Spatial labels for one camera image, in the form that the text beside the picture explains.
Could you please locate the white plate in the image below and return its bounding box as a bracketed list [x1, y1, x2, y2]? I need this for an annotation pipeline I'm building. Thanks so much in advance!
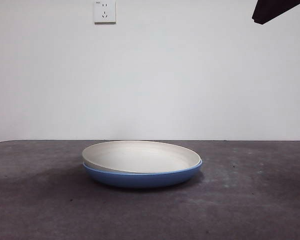
[81, 139, 202, 174]

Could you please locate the blue plate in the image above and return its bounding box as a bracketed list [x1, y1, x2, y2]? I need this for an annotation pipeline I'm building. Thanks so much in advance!
[82, 159, 204, 189]

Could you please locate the white wall socket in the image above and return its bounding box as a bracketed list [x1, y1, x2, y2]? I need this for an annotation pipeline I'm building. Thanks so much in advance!
[93, 0, 117, 25]

